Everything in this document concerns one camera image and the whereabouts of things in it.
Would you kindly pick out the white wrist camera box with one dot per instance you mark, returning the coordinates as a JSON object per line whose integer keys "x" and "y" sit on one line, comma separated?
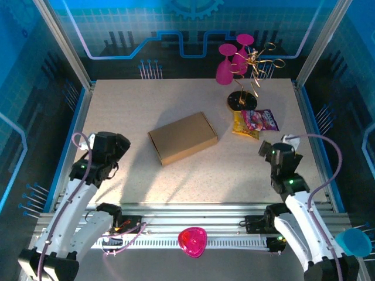
{"x": 293, "y": 140}
{"x": 88, "y": 143}

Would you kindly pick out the blue plastic wine glass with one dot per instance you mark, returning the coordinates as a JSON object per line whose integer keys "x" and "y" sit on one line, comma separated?
{"x": 356, "y": 241}

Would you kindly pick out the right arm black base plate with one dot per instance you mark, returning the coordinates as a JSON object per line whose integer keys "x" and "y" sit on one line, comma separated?
{"x": 255, "y": 224}

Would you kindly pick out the pink plastic wine glass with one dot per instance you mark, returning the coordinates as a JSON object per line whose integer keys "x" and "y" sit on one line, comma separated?
{"x": 240, "y": 60}
{"x": 224, "y": 74}

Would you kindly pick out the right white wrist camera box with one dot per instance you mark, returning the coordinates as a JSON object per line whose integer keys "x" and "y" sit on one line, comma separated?
{"x": 293, "y": 140}

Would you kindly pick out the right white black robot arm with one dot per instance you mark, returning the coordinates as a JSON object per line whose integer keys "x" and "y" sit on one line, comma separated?
{"x": 301, "y": 222}

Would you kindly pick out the pink triangular plastic bowl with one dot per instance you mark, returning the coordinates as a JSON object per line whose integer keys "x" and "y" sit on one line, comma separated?
{"x": 192, "y": 242}

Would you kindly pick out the aluminium frame post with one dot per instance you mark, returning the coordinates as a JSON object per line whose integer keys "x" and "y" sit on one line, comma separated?
{"x": 63, "y": 44}
{"x": 322, "y": 44}

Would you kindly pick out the brown cardboard paper box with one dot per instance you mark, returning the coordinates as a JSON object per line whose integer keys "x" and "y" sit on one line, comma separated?
{"x": 183, "y": 139}

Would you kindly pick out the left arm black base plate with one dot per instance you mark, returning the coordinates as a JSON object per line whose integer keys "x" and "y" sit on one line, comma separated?
{"x": 132, "y": 225}

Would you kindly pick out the aluminium frame rail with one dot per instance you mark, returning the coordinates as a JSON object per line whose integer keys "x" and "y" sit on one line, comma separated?
{"x": 190, "y": 216}

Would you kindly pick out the purple candy bag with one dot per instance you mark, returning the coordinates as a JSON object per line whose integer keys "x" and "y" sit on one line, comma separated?
{"x": 260, "y": 120}

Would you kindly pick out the yellow snack bag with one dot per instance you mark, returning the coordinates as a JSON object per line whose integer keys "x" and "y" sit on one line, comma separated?
{"x": 241, "y": 128}

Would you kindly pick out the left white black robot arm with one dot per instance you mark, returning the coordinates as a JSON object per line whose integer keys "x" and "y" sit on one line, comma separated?
{"x": 73, "y": 205}

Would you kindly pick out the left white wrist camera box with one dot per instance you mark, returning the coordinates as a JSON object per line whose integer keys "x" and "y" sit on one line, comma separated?
{"x": 88, "y": 143}

